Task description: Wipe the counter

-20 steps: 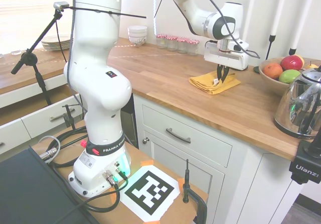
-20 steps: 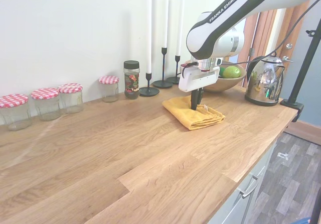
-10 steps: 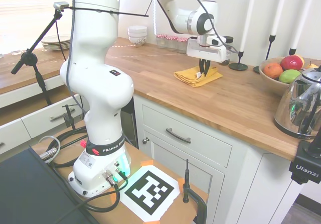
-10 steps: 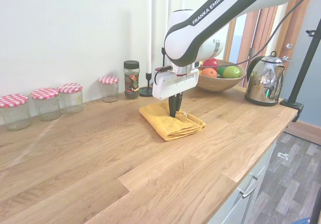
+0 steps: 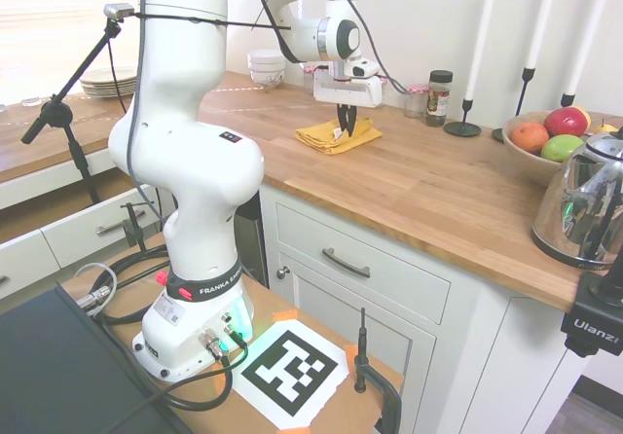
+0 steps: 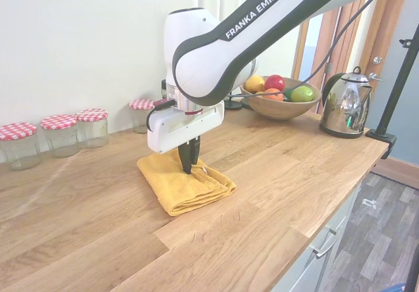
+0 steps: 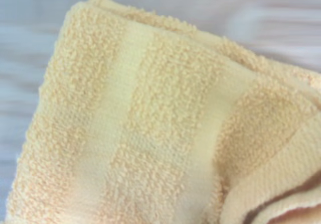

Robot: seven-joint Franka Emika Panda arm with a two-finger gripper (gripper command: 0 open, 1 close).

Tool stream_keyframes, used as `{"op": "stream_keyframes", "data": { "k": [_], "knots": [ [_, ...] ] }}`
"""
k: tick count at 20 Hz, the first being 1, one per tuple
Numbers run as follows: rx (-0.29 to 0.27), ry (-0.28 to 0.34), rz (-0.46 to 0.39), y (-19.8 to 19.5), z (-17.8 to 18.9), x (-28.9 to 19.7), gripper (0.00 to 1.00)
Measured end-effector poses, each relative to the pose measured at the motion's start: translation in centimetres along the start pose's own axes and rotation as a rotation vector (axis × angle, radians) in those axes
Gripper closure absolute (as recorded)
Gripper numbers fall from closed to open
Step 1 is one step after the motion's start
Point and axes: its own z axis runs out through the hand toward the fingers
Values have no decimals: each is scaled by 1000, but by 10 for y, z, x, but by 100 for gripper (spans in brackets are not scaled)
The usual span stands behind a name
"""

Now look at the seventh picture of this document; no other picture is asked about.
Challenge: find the yellow terry towel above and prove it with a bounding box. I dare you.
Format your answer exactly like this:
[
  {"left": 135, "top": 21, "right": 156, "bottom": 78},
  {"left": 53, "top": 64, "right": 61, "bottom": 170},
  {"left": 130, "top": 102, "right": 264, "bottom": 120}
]
[{"left": 4, "top": 0, "right": 321, "bottom": 224}]

